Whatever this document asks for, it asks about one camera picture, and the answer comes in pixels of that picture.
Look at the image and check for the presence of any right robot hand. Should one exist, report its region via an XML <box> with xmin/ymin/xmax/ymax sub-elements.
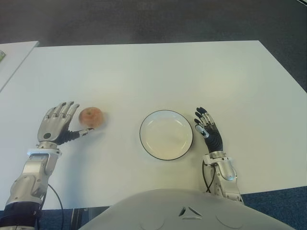
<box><xmin>194</xmin><ymin>107</ymin><xmax>224</xmax><ymax>153</ymax></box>

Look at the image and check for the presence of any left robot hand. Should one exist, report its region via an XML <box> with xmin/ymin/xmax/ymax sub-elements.
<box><xmin>36</xmin><ymin>101</ymin><xmax>94</xmax><ymax>145</ymax></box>

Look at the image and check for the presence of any red yellow apple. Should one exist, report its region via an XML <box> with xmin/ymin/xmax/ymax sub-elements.
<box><xmin>78</xmin><ymin>107</ymin><xmax>104</xmax><ymax>127</ymax></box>

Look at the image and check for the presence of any white plate black rim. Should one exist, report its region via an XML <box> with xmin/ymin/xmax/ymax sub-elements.
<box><xmin>139</xmin><ymin>109</ymin><xmax>194</xmax><ymax>161</ymax></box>

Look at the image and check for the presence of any white side table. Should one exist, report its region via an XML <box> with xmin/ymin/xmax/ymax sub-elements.
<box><xmin>0</xmin><ymin>41</ymin><xmax>39</xmax><ymax>93</ymax></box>

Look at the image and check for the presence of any grey robot torso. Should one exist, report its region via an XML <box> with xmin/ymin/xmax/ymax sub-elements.
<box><xmin>81</xmin><ymin>188</ymin><xmax>307</xmax><ymax>230</ymax></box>

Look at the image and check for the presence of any grey metal table leg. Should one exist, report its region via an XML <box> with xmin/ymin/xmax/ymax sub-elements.
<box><xmin>71</xmin><ymin>207</ymin><xmax>111</xmax><ymax>227</ymax></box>

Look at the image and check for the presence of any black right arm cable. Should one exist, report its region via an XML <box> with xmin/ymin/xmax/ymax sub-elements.
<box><xmin>202</xmin><ymin>161</ymin><xmax>216</xmax><ymax>194</ymax></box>

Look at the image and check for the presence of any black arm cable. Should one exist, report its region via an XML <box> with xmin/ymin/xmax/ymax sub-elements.
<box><xmin>202</xmin><ymin>161</ymin><xmax>216</xmax><ymax>194</ymax></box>
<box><xmin>35</xmin><ymin>184</ymin><xmax>63</xmax><ymax>230</ymax></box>

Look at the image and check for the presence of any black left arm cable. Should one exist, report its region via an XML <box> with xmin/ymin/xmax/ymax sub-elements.
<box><xmin>35</xmin><ymin>184</ymin><xmax>63</xmax><ymax>230</ymax></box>

